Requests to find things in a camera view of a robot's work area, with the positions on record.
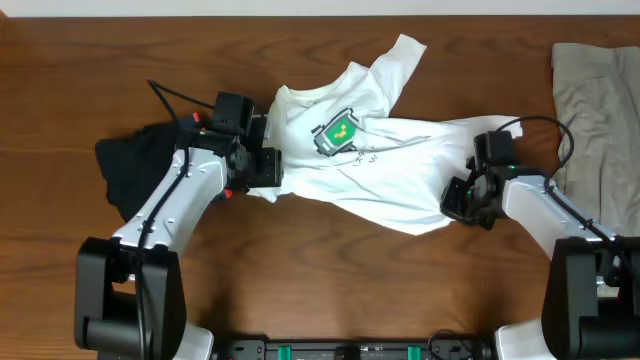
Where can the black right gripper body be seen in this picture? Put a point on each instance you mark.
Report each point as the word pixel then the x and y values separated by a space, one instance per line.
pixel 463 204

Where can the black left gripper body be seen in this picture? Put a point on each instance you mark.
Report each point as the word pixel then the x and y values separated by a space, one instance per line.
pixel 270 167

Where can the white t-shirt with print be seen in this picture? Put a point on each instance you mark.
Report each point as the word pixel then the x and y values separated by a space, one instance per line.
pixel 340 145

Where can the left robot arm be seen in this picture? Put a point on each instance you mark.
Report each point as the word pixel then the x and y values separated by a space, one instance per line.
pixel 129 296

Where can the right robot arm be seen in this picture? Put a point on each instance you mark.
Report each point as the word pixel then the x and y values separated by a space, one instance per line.
pixel 591 303

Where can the black shorts red grey waistband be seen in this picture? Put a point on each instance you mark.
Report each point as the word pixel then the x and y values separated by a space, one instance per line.
pixel 135 164

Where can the beige folded trousers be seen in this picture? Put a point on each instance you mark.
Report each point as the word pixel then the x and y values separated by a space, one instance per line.
pixel 596 95

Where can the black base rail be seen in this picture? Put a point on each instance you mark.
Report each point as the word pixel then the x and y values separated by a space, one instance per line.
pixel 445 347

